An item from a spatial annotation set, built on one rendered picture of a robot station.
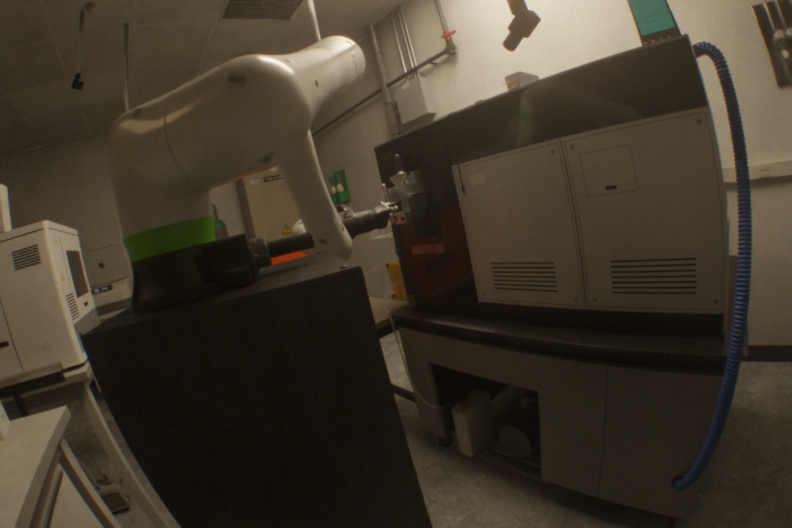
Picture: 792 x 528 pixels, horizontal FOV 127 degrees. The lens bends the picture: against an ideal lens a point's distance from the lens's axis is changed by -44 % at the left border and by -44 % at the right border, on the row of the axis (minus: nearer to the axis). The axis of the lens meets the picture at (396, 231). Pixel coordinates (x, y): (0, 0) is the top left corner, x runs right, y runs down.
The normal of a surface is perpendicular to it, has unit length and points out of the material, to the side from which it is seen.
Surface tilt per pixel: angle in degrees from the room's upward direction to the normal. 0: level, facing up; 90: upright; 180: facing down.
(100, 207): 90
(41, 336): 90
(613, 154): 90
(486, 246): 90
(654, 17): 80
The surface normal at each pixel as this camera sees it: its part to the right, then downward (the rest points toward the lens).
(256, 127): 0.40, 0.50
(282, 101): 0.76, 0.11
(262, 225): 0.61, -0.07
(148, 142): -0.18, 0.16
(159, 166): -0.04, 0.62
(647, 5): -0.76, 0.05
